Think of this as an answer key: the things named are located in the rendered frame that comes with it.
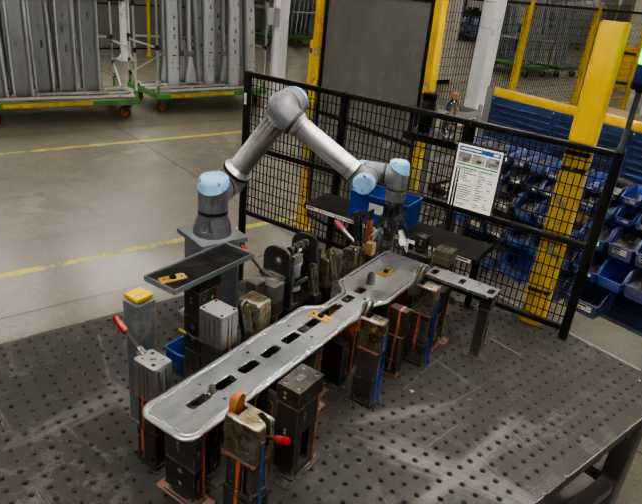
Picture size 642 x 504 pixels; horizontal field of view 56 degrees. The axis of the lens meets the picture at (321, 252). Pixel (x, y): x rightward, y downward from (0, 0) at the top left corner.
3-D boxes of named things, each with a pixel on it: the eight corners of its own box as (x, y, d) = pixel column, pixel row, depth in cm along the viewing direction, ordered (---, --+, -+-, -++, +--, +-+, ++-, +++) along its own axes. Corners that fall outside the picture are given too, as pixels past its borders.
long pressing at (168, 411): (195, 452, 145) (195, 447, 144) (133, 411, 156) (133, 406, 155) (434, 268, 251) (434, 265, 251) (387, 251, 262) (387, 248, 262)
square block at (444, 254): (435, 328, 263) (451, 254, 248) (419, 321, 267) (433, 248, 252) (443, 321, 270) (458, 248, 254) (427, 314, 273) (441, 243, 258)
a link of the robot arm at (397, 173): (390, 156, 224) (412, 159, 222) (386, 184, 228) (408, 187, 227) (386, 161, 217) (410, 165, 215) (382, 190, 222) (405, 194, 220)
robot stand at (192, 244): (177, 314, 254) (176, 227, 237) (219, 302, 266) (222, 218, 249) (200, 337, 240) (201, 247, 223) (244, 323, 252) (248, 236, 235)
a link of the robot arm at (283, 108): (270, 88, 203) (381, 180, 205) (280, 83, 212) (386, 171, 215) (252, 115, 208) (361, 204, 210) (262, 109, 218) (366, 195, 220)
